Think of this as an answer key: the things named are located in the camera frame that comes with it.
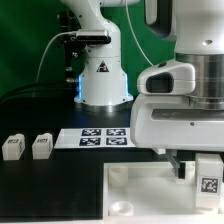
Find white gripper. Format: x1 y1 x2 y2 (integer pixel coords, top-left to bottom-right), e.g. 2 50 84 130
130 94 224 178

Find white square tabletop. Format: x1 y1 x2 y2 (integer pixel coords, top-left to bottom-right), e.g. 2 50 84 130
103 161 224 224

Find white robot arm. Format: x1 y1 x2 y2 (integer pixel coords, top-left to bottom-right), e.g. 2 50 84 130
62 0 224 153

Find white sheet with AprilTags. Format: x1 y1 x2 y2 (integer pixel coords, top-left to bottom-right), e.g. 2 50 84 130
54 127 134 149

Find black cable bundle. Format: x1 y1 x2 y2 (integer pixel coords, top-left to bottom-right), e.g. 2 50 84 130
0 81 76 103

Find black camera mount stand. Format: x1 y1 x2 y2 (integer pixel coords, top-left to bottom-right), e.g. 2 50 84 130
58 10 85 83

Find white camera cable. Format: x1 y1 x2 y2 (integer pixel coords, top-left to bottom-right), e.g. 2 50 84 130
34 30 81 84

